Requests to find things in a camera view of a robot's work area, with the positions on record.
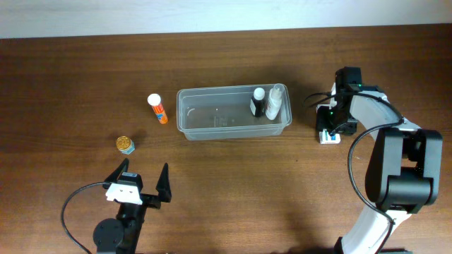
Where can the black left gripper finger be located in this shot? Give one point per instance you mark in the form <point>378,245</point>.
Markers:
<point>114,176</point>
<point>163,185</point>

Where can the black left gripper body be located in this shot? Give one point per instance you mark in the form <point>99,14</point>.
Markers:
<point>149,201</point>

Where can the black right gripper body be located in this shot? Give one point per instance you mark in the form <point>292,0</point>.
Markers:
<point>347,128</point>

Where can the white Panadol medicine box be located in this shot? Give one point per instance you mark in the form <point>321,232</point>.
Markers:
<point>325,138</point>

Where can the white calamine lotion bottle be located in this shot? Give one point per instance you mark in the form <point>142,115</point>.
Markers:
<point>274,101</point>

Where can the dark brown syrup bottle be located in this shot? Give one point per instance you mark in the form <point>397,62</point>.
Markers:
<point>257,104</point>

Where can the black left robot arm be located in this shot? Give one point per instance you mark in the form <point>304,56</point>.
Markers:
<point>121,234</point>

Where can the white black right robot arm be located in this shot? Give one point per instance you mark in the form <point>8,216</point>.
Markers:
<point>404,168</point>

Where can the clear plastic container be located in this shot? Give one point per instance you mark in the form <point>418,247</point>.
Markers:
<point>211,113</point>

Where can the small gold-lid jar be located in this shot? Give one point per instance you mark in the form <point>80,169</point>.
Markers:
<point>125,145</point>

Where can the orange effervescent tablet tube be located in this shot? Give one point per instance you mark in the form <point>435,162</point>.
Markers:
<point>155,101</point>

